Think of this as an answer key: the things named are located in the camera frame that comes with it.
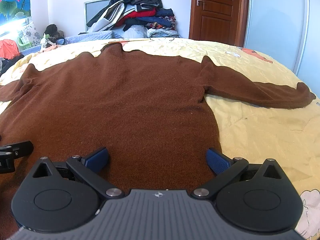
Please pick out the dark bag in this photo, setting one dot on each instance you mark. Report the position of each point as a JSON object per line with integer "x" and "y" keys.
{"x": 52, "y": 30}

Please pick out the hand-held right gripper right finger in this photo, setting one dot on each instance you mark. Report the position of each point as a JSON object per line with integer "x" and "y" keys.
{"x": 217, "y": 160}

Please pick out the yellow printed quilt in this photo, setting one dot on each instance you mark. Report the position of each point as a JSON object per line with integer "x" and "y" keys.
{"x": 262, "y": 130}

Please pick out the white crumpled paper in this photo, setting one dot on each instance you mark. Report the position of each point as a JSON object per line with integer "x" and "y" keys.
{"x": 47, "y": 41}

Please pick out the blue quilted blanket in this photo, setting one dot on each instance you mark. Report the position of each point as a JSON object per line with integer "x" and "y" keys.
{"x": 100, "y": 35}

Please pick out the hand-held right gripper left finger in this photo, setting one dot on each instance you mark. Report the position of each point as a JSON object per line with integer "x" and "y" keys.
{"x": 98, "y": 158}

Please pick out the pile of clothes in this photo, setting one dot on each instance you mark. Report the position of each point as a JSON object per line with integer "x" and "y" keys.
{"x": 140, "y": 12}

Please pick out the grey framed panel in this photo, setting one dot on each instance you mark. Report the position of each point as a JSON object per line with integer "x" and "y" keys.
{"x": 93, "y": 8}

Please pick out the brown wooden door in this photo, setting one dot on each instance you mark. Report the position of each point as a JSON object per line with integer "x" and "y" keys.
{"x": 217, "y": 10}

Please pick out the lotus wall poster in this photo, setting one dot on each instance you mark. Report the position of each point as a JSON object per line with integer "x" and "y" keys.
{"x": 12, "y": 0}

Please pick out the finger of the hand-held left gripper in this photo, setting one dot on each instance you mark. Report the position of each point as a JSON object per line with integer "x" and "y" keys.
{"x": 17, "y": 150}

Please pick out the orange cloth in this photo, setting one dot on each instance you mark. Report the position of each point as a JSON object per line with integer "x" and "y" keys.
{"x": 8, "y": 48}

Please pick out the white wardrobe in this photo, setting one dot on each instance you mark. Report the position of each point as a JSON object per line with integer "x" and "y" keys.
{"x": 277, "y": 25}

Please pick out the brown knit sweater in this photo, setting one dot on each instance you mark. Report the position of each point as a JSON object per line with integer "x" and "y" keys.
{"x": 130, "y": 105}

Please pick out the green plastic stool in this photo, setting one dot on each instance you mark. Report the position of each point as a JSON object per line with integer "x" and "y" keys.
{"x": 23, "y": 43}

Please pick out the dark clothes heap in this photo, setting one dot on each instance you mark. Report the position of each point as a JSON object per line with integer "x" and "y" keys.
{"x": 10, "y": 63}

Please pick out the floral pillow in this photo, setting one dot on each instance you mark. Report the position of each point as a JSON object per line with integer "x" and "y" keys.
{"x": 30, "y": 33}

